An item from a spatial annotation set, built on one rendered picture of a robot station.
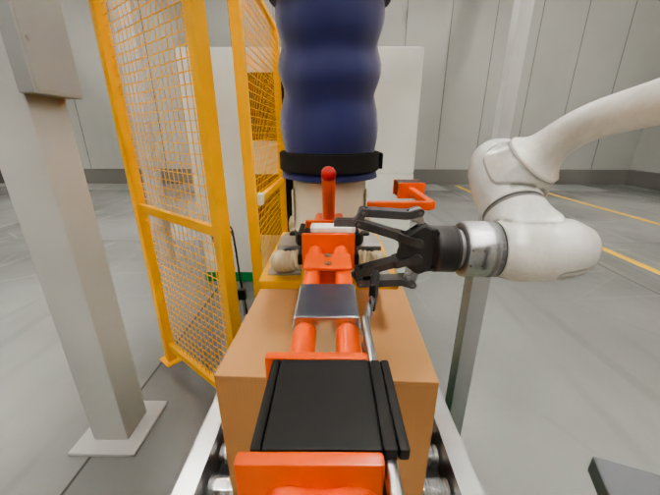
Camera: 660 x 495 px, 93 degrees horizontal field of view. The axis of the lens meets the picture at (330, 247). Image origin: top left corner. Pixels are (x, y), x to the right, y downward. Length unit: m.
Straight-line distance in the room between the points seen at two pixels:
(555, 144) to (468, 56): 9.43
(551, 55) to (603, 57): 1.32
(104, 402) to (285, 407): 1.65
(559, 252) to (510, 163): 0.17
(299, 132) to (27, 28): 0.97
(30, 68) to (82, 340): 0.98
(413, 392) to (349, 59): 0.61
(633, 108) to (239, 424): 0.78
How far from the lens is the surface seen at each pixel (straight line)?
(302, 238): 0.48
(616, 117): 0.59
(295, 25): 0.69
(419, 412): 0.66
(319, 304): 0.31
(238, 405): 0.67
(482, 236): 0.52
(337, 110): 0.65
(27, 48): 1.41
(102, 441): 2.01
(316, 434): 0.19
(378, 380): 0.22
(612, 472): 0.91
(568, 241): 0.57
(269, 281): 0.66
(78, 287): 1.54
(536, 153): 0.62
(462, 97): 9.87
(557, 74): 10.97
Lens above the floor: 1.35
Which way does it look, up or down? 20 degrees down
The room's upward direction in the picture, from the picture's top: straight up
